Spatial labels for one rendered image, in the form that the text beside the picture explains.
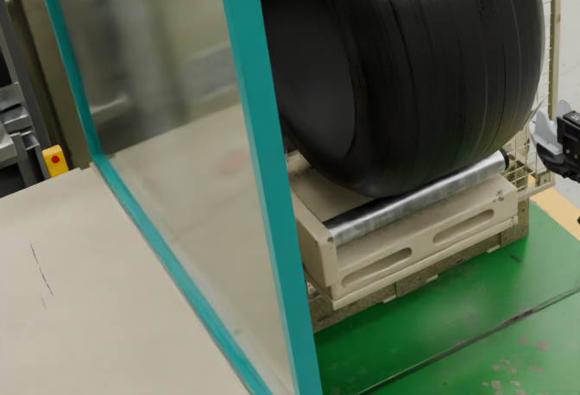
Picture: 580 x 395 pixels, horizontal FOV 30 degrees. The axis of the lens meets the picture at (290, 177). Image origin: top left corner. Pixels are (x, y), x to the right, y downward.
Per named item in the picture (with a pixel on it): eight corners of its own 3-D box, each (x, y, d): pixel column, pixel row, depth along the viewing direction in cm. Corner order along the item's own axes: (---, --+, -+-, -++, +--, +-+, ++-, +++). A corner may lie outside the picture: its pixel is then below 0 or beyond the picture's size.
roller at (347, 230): (321, 233, 165) (308, 222, 168) (327, 258, 167) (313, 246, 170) (508, 149, 175) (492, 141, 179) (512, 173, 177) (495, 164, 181)
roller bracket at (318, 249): (325, 291, 165) (318, 243, 159) (217, 164, 195) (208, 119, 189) (344, 282, 166) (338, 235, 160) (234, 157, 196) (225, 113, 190)
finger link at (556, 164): (556, 132, 140) (602, 158, 133) (557, 143, 141) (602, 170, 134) (526, 145, 139) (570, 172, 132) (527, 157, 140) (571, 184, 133)
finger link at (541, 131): (530, 91, 142) (576, 116, 135) (532, 130, 145) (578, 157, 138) (510, 100, 141) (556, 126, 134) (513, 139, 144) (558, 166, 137)
